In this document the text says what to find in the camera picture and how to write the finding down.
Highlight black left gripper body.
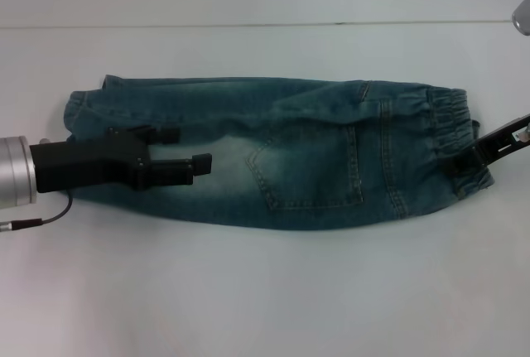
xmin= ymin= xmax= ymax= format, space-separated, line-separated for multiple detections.
xmin=29 ymin=126 xmax=153 ymax=193

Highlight left gripper cable metal plug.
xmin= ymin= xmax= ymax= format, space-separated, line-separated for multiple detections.
xmin=0 ymin=191 xmax=76 ymax=230

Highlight blue denim shorts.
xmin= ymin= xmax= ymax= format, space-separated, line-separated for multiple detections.
xmin=62 ymin=74 xmax=496 ymax=232

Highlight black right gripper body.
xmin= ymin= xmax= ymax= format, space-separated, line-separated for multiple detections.
xmin=475 ymin=112 xmax=530 ymax=167

